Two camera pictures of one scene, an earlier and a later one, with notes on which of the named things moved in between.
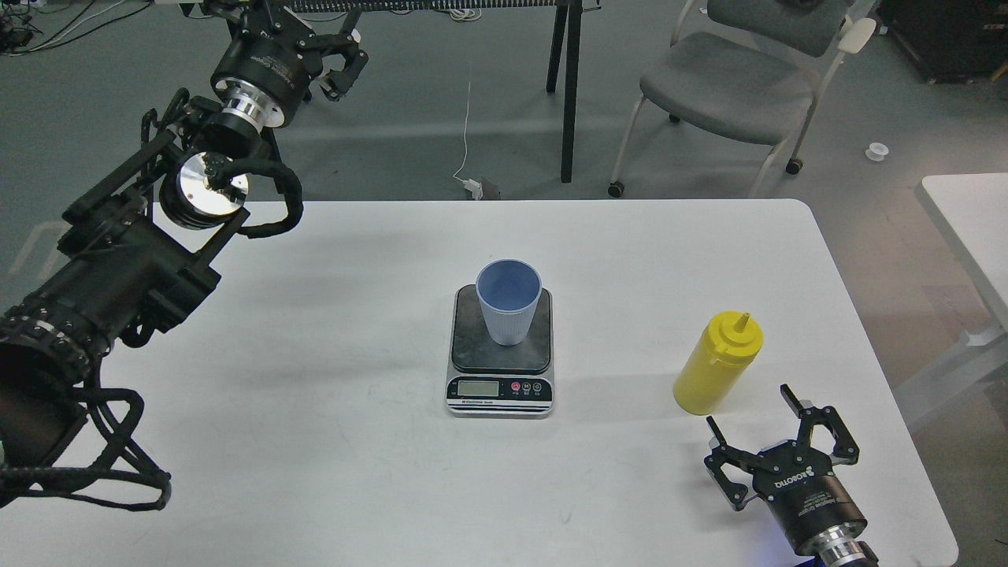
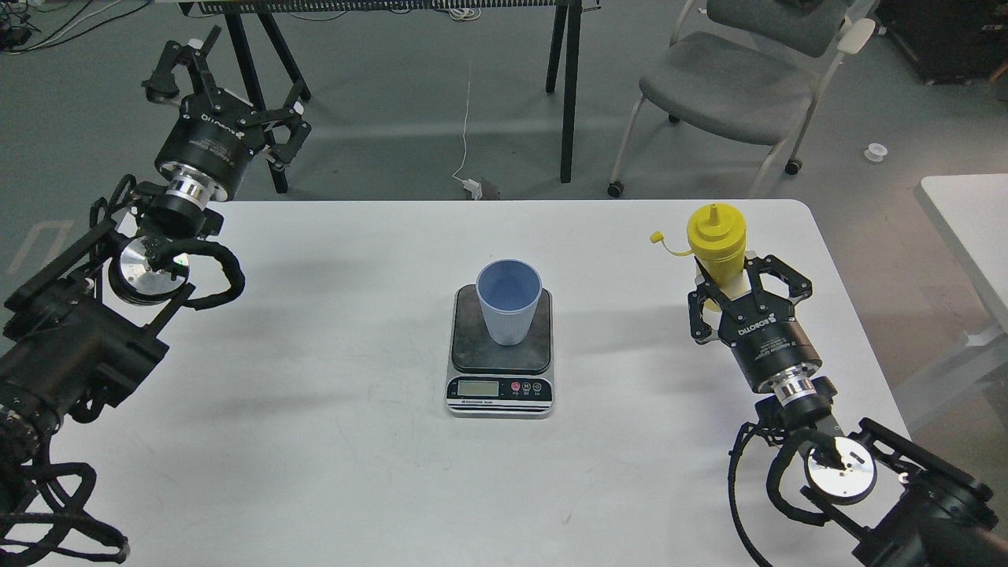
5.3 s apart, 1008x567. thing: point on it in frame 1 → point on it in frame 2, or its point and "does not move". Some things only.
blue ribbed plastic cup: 509,290 does not move
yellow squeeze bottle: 729,346 → 718,242
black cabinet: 952,41 does not move
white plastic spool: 876,151 does not move
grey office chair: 757,75 does not move
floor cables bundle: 27,26 does not move
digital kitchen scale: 487,379 does not move
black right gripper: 818,509 → 767,340
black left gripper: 264,75 → 216,133
